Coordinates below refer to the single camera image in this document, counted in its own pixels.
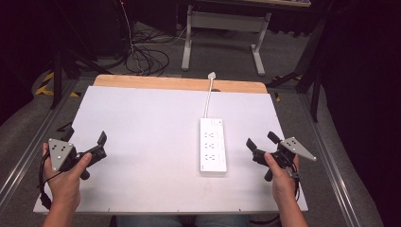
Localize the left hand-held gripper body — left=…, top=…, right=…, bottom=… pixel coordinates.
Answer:
left=47, top=137, right=108, bottom=181

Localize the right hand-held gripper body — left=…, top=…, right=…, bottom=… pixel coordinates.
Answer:
left=252, top=136, right=318, bottom=183

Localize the white power strip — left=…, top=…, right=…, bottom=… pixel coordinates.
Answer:
left=199, top=117, right=228, bottom=174

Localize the person's left hand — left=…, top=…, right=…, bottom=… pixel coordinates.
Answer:
left=42, top=142, right=94, bottom=206

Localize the person's right hand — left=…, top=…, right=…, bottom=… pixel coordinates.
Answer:
left=264, top=151, right=300, bottom=205

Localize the white board sheet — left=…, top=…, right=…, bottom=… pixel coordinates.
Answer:
left=32, top=85, right=309, bottom=216

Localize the yellow and black floor tape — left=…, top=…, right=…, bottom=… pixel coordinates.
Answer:
left=34, top=71, right=81, bottom=98

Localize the black tripod stand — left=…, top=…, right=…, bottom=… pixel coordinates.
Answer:
left=265, top=17, right=330, bottom=123
left=50, top=0, right=112, bottom=111

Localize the wooden table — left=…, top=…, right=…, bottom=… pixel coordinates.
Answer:
left=93, top=74, right=269, bottom=95

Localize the black curtain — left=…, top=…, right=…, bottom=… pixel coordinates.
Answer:
left=318, top=0, right=401, bottom=227
left=0, top=0, right=61, bottom=127

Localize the wooden desk top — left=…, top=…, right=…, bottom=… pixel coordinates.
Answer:
left=242, top=0, right=312, bottom=9

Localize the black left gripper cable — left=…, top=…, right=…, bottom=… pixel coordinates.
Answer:
left=37, top=150, right=61, bottom=211

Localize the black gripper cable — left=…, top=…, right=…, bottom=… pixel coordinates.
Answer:
left=37, top=150, right=61, bottom=211
left=250, top=176, right=302, bottom=226

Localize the metal floor rail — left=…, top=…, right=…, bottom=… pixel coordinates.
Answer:
left=0, top=79, right=81, bottom=209
left=298, top=94, right=362, bottom=227

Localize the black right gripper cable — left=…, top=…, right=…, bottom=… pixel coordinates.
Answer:
left=250, top=176, right=302, bottom=226

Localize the white power cord with plug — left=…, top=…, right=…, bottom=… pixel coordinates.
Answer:
left=202, top=71, right=218, bottom=119

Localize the bundle of black floor cables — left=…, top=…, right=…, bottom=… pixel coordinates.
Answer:
left=123, top=27, right=190, bottom=78

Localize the thin red and white cable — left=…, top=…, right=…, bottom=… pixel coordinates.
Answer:
left=118, top=0, right=137, bottom=56

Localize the white metal desk frame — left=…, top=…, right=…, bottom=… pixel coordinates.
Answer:
left=181, top=4, right=272, bottom=78

